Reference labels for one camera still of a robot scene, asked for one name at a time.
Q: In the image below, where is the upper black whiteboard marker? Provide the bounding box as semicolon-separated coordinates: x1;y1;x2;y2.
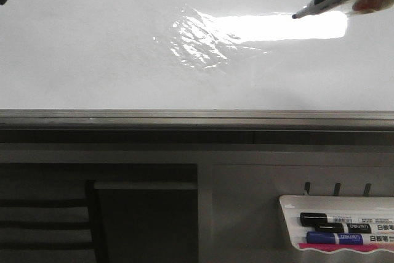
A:
300;212;393;226

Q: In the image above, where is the grey aluminium whiteboard frame rail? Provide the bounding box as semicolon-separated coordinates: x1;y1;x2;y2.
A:
1;109;393;145

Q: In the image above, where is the white whiteboard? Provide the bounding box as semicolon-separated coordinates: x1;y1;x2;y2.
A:
1;0;393;111

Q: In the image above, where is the right black wall hook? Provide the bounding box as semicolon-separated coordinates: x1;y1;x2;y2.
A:
363;183;371;197

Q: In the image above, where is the black whiteboard marker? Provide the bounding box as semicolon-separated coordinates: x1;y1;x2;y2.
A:
300;212;393;226
315;223;393;234

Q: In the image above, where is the lower black whiteboard marker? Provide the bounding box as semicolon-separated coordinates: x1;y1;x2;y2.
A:
315;223;393;234

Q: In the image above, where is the left black wall hook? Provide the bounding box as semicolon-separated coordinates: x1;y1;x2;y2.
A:
304;182;311;196

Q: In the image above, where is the black wall hook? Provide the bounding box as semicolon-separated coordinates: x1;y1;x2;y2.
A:
304;182;311;196
363;183;371;197
333;182;341;196

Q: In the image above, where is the white plastic marker tray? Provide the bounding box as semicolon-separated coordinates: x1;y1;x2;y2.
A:
279;195;393;262

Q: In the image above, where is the blue whiteboard marker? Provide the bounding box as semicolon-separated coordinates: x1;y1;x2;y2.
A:
306;232;393;245

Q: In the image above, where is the middle black wall hook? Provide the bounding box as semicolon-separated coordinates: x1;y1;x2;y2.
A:
333;182;341;196

